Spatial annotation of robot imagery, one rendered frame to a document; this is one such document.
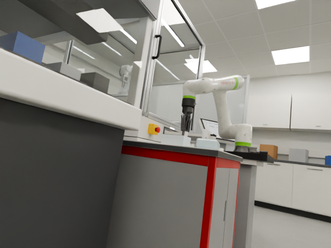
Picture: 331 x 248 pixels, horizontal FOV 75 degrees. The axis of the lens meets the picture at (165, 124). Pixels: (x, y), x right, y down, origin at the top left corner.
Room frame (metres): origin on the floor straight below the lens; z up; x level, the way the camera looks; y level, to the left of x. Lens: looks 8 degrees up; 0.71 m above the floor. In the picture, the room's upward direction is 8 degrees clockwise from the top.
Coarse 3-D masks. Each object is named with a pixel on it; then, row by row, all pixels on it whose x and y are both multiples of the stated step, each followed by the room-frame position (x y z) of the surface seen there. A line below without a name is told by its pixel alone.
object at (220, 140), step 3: (201, 120) 2.53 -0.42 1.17; (207, 120) 2.57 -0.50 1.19; (210, 120) 2.59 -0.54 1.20; (201, 123) 2.50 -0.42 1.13; (201, 126) 2.48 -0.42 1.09; (201, 129) 2.48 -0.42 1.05; (216, 138) 2.40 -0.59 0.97; (219, 138) 2.42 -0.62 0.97; (219, 141) 2.44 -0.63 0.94; (222, 141) 2.44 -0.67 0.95; (225, 141) 2.45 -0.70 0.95; (228, 141) 2.46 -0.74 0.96; (231, 141) 2.46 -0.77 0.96; (234, 141) 2.49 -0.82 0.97; (234, 144) 2.51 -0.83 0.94
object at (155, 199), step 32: (128, 160) 1.13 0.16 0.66; (160, 160) 1.04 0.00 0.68; (192, 160) 0.96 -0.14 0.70; (224, 160) 1.04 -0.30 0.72; (128, 192) 1.12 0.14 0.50; (160, 192) 1.03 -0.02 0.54; (192, 192) 0.95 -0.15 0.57; (224, 192) 1.10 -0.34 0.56; (128, 224) 1.10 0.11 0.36; (160, 224) 1.02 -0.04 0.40; (192, 224) 0.94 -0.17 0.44; (224, 224) 1.16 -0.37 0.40
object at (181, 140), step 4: (164, 136) 1.08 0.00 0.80; (168, 136) 1.07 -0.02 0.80; (172, 136) 1.06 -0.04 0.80; (176, 136) 1.05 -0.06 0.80; (180, 136) 1.04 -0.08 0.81; (184, 136) 1.03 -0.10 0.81; (164, 140) 1.08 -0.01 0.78; (168, 140) 1.07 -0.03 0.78; (172, 140) 1.06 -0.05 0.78; (176, 140) 1.05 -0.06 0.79; (180, 140) 1.04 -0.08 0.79; (184, 140) 1.04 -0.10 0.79; (188, 140) 1.08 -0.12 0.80; (172, 144) 1.06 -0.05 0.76; (176, 144) 1.05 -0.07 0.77; (180, 144) 1.04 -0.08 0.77; (184, 144) 1.04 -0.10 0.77; (188, 144) 1.08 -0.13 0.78
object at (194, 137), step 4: (164, 132) 1.71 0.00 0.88; (168, 132) 1.69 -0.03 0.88; (172, 132) 1.67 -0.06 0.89; (176, 132) 1.65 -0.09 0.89; (180, 132) 1.64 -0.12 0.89; (188, 136) 1.60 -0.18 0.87; (192, 136) 1.59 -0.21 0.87; (196, 136) 1.57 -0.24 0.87; (200, 136) 1.56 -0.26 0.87; (192, 140) 1.58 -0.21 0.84; (196, 140) 1.57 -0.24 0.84
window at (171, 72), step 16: (176, 16) 1.69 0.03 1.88; (160, 32) 1.51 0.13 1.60; (176, 32) 1.72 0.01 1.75; (192, 32) 1.99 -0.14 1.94; (176, 48) 1.75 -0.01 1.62; (192, 48) 2.03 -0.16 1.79; (160, 64) 1.56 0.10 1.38; (176, 64) 1.79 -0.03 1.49; (192, 64) 2.07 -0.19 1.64; (160, 80) 1.59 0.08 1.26; (176, 80) 1.82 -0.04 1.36; (160, 96) 1.62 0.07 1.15; (176, 96) 1.85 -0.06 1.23; (160, 112) 1.65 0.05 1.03; (176, 112) 1.89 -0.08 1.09
